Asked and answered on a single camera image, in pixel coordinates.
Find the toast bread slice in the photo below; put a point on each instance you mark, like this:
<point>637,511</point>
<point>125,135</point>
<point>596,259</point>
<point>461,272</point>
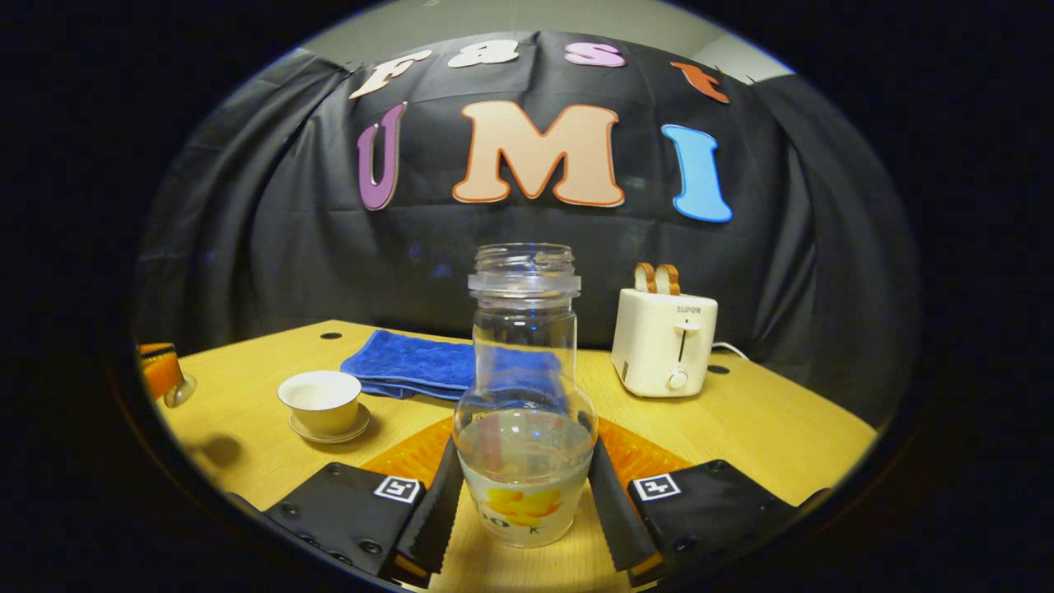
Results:
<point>669,280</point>
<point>645,278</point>

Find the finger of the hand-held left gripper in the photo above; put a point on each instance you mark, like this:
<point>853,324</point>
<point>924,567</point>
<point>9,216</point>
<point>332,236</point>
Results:
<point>160,371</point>

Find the blue folded towel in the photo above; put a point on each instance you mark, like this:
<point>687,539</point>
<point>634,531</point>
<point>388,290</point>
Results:
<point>403,362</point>

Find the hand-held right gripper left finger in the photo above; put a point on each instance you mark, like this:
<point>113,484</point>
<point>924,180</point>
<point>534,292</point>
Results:
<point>440,502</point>

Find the black backdrop cloth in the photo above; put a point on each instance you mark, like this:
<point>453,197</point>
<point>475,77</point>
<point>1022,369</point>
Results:
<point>272,272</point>

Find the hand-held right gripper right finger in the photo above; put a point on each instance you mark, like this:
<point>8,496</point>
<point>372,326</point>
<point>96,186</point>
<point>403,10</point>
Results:
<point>613,511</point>

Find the cream white toaster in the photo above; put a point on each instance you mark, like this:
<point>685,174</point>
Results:
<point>650,346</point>

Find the yellow ceramic saucer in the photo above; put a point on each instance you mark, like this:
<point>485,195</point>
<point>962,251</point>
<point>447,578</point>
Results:
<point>329,437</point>

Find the clear glass water bottle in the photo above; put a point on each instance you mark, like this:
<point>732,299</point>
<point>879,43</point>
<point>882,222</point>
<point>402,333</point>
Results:
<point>524,494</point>

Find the yellow ceramic teacup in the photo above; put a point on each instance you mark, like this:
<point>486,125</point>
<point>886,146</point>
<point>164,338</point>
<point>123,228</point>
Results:
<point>321,412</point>

